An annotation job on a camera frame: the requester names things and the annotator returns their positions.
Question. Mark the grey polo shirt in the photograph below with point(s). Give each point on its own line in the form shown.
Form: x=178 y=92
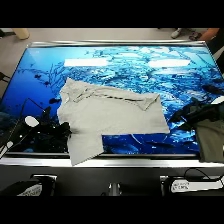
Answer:
x=113 y=115

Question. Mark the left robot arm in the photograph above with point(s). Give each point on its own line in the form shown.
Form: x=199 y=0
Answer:
x=32 y=121

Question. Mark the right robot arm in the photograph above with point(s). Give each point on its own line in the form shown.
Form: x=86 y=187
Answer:
x=203 y=112

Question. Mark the olive green garment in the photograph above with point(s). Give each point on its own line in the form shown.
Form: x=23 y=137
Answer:
x=211 y=143

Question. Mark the person's legs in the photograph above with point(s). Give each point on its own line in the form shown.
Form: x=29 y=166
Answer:
x=210 y=33

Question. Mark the silver frame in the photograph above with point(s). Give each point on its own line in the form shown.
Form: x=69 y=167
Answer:
x=133 y=162

